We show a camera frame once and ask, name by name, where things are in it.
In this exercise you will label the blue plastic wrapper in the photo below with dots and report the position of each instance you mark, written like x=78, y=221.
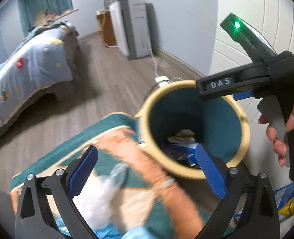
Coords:
x=179, y=153

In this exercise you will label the crumpled white paper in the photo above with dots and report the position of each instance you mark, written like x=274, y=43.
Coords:
x=183, y=135

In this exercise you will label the blue and yellow packet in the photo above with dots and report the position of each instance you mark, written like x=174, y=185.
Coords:
x=290, y=199

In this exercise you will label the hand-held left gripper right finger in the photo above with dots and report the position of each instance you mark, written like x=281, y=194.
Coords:
x=210, y=170

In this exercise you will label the person's right hand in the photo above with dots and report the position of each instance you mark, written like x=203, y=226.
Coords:
x=277, y=145

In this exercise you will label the bed with blue printed blanket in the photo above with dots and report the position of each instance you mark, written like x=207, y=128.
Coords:
x=30, y=62

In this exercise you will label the horse print mat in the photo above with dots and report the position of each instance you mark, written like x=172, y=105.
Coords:
x=137, y=154

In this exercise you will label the teal bin with yellow rim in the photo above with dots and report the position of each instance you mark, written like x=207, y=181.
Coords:
x=176, y=109

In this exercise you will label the light blue plastic bag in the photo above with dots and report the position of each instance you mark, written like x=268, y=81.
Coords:
x=137, y=232

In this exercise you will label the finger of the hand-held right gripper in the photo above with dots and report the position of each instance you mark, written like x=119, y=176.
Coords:
x=242, y=95

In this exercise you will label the white tissue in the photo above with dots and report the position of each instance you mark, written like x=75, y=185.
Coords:
x=97, y=199

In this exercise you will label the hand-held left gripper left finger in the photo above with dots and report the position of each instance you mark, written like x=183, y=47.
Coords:
x=83, y=170

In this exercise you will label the white power strip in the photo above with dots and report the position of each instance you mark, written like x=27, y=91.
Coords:
x=162, y=79

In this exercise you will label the grey and white cabinet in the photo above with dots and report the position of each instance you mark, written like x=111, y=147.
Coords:
x=134, y=27

